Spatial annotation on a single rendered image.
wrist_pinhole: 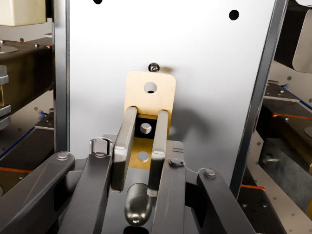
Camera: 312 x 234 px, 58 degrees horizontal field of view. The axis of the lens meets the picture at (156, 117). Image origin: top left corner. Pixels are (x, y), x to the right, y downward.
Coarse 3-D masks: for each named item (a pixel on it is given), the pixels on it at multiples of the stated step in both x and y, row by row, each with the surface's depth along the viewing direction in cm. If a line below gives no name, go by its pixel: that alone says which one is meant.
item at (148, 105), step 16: (128, 80) 21; (144, 80) 21; (160, 80) 21; (128, 96) 22; (144, 96) 22; (160, 96) 22; (144, 112) 22; (144, 128) 23; (144, 144) 23; (144, 160) 24
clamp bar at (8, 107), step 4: (4, 76) 25; (0, 80) 24; (4, 80) 25; (8, 80) 25; (0, 84) 24; (8, 104) 26; (0, 108) 25; (4, 108) 25; (8, 108) 26; (0, 112) 25; (4, 112) 25; (8, 112) 26; (0, 116) 25
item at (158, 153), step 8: (160, 112) 21; (160, 120) 20; (160, 128) 18; (160, 136) 17; (160, 144) 16; (152, 152) 16; (160, 152) 15; (152, 160) 16; (160, 160) 16; (152, 168) 16; (160, 168) 16; (152, 176) 16; (160, 176) 16; (152, 184) 16; (152, 192) 16
